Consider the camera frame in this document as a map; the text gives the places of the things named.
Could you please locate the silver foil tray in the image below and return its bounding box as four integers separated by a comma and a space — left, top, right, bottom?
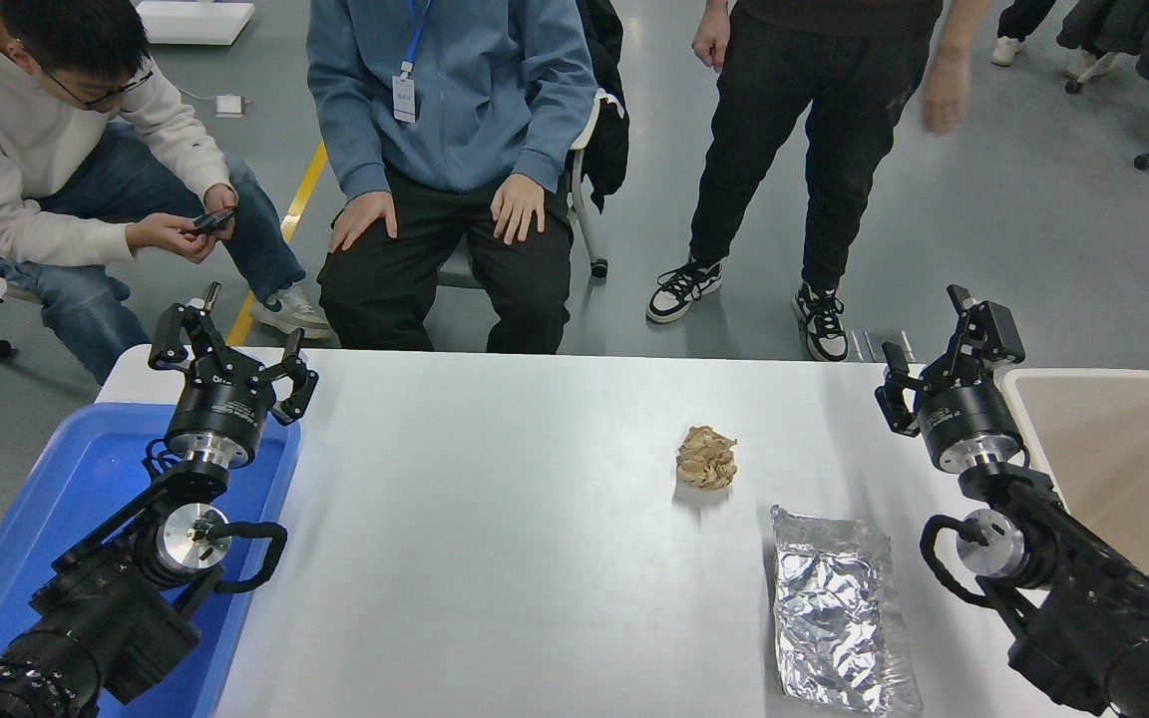
770, 505, 925, 717

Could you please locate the crumpled tan paper ball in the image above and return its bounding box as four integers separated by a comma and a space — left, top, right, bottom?
676, 426, 738, 491

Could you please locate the person's left hand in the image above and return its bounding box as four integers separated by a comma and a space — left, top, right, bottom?
490, 175, 548, 245
203, 182, 241, 238
922, 45, 972, 136

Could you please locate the black jacket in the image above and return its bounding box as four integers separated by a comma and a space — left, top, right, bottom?
574, 0, 630, 212

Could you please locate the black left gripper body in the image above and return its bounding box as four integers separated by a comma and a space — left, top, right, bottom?
168, 371, 271, 452

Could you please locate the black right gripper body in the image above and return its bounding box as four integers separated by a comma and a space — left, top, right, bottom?
916, 384, 1022, 462

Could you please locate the ID badge with blue lanyard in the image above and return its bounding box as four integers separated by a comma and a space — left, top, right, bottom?
392, 0, 433, 125

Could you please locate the person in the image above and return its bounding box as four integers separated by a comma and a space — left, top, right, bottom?
305, 0, 598, 355
991, 0, 1114, 81
646, 0, 994, 363
0, 0, 333, 385

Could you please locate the white folding chair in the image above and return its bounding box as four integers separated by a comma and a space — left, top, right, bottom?
435, 88, 630, 290

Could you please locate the blue plastic tray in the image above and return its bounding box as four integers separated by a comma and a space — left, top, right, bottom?
0, 402, 303, 718

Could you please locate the person's right hand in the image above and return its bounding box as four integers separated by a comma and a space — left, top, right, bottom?
328, 191, 399, 253
691, 8, 732, 73
126, 212, 221, 266

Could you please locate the large pale dustbin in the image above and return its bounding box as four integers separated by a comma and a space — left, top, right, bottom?
999, 368, 1149, 661

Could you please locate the white flat platform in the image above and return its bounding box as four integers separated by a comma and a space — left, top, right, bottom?
141, 0, 256, 46

